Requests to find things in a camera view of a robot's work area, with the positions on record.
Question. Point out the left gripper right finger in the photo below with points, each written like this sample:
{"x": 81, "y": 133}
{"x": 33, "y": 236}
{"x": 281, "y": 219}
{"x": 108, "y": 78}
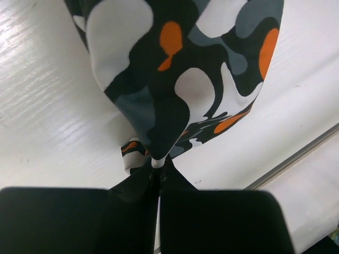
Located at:
{"x": 218, "y": 221}

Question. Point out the camouflage orange black shorts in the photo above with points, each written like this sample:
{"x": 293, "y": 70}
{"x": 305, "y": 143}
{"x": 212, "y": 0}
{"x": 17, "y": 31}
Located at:
{"x": 181, "y": 72}

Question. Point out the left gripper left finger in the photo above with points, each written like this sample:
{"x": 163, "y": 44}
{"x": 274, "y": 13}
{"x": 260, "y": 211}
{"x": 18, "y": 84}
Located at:
{"x": 121, "y": 219}

